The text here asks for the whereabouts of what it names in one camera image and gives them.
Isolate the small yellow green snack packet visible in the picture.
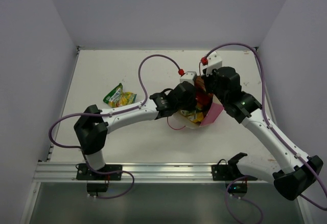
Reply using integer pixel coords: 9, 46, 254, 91
179, 110, 205, 123

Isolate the pink and white paper bag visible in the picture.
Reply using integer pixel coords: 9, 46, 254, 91
167, 85, 224, 130

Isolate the red snack packet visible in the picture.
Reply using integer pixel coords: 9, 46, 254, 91
196, 92, 213, 112

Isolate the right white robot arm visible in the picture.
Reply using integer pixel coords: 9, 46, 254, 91
202, 66, 323, 200

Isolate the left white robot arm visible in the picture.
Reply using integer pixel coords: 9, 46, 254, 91
74, 81, 197, 180

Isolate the brown orange snack packet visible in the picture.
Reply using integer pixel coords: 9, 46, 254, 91
194, 76, 206, 93

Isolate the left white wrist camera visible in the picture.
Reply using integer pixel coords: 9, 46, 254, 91
179, 71, 197, 85

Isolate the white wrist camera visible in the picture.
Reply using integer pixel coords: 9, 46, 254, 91
179, 71, 197, 85
201, 51, 223, 76

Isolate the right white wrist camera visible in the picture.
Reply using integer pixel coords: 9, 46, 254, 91
201, 51, 223, 76

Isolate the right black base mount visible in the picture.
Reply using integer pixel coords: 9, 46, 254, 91
211, 152, 258, 197

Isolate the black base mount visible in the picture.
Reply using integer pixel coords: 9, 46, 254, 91
75, 163, 123, 197
211, 152, 258, 197

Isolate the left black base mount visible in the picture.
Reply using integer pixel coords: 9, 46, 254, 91
75, 163, 123, 197

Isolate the aluminium front rail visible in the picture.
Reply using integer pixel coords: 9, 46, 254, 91
33, 161, 280, 184

